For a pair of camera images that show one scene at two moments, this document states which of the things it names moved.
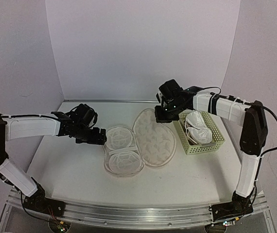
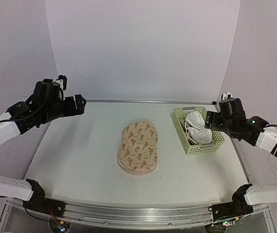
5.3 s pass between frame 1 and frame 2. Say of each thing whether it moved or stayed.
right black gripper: moved
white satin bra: stayed
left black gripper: moved
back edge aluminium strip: stayed
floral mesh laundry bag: moved
